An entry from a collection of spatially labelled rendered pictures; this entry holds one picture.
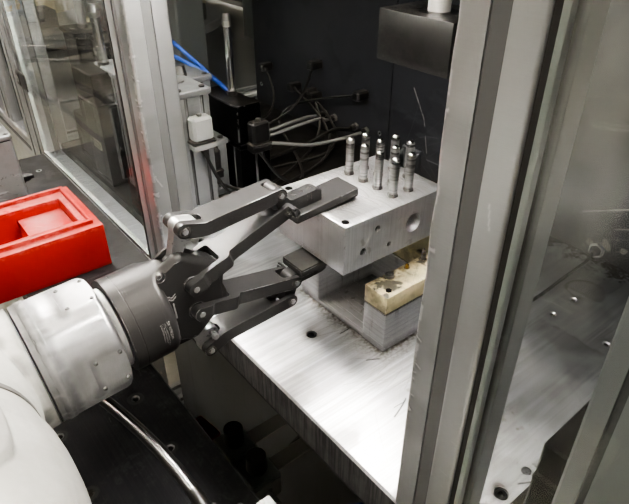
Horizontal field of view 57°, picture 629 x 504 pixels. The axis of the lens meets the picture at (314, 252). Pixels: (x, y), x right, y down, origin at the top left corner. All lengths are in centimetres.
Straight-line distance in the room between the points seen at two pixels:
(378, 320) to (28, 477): 37
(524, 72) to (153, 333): 30
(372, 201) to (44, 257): 37
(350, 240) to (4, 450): 31
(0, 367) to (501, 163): 30
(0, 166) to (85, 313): 46
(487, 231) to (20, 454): 23
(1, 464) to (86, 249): 47
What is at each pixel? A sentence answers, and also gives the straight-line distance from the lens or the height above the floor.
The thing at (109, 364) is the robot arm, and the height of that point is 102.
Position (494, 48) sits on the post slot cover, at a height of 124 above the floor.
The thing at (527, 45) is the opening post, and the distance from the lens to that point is 25.
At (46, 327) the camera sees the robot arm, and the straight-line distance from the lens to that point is 42.
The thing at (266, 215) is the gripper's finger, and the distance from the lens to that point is 48.
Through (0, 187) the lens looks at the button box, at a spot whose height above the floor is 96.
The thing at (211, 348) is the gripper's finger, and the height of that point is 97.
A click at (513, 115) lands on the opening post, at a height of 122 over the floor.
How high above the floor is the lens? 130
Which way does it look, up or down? 33 degrees down
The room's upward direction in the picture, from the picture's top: straight up
